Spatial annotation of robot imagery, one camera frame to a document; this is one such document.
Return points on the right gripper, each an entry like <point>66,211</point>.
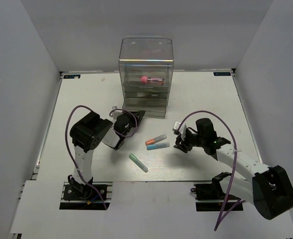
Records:
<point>183,144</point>

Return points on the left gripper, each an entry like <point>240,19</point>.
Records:
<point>138,115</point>

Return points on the clear drawer organizer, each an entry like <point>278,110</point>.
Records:
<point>150,56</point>

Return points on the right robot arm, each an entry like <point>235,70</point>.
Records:
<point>268,188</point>

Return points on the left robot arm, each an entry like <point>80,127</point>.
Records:
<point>91,130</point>

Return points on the orange capped highlighter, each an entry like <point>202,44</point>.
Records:
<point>156,139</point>

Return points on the blue capped highlighter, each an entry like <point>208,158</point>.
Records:
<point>158,146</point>

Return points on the green capped highlighter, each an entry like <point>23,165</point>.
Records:
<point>134,159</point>

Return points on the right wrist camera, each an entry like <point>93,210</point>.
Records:
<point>179,129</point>

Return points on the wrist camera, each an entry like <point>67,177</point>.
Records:
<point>115,112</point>
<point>179,129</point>

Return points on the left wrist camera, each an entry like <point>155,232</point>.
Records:
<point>115,112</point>

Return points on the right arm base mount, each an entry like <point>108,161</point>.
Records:
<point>209,196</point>

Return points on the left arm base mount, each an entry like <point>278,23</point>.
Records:
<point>72,199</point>

